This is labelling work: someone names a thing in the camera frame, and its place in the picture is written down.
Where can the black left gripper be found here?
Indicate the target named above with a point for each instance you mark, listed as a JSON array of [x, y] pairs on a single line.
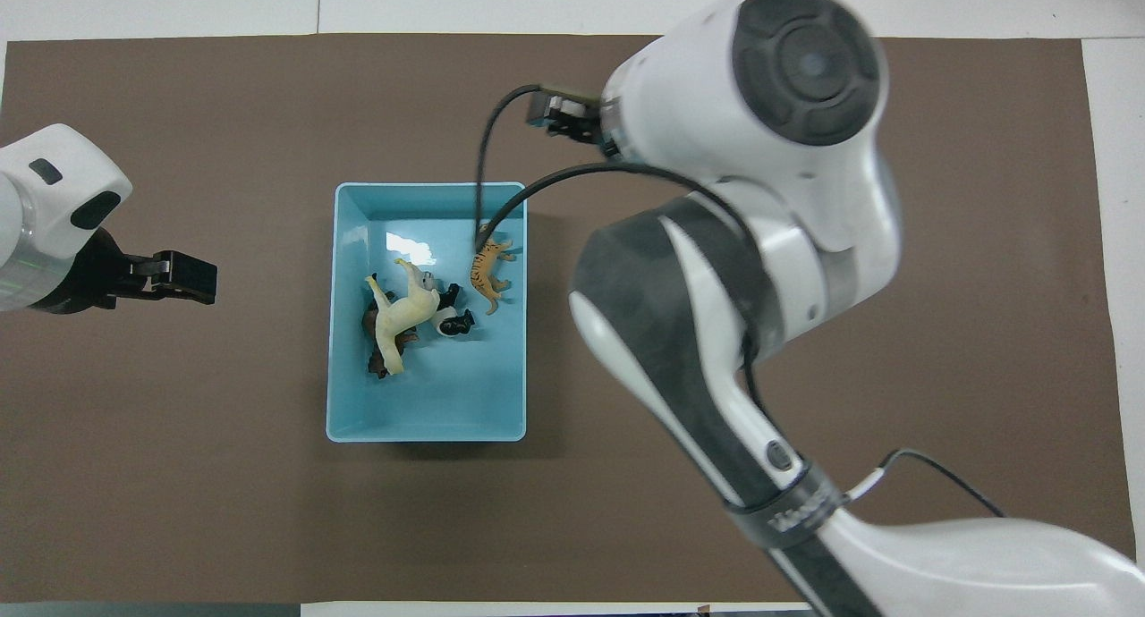
[[85, 277]]

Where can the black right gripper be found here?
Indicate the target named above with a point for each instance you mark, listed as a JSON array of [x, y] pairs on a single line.
[[572, 116]]

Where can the orange striped tiger toy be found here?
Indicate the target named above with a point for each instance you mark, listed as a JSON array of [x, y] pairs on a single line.
[[486, 273]]

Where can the brown lion toy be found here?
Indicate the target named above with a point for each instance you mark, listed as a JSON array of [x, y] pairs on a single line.
[[373, 326]]

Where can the cream horse toy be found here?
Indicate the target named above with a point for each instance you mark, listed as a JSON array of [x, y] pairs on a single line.
[[402, 317]]

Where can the black and white panda toy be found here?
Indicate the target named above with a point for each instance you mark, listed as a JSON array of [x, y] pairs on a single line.
[[454, 322]]

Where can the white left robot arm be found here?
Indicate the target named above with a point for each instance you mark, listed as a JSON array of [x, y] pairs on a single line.
[[49, 197]]

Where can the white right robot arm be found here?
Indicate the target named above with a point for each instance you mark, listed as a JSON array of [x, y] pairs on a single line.
[[760, 241]]

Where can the light blue plastic storage box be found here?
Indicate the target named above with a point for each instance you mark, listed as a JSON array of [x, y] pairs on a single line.
[[447, 393]]

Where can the brown table mat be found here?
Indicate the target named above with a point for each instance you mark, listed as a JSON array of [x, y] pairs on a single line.
[[224, 510]]

